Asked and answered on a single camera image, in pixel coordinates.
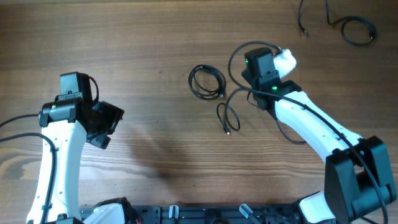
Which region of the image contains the black USB cable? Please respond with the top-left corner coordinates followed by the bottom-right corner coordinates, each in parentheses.
top-left (188, 64), bottom-right (227, 101)
top-left (216, 87), bottom-right (307, 146)
top-left (297, 0), bottom-right (377, 47)

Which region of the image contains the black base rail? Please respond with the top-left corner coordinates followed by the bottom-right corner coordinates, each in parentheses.
top-left (80, 203), bottom-right (312, 224)

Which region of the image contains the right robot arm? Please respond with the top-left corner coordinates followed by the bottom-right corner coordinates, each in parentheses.
top-left (242, 47), bottom-right (397, 223)

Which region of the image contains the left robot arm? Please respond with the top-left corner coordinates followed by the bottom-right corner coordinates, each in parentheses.
top-left (26, 72), bottom-right (124, 223)

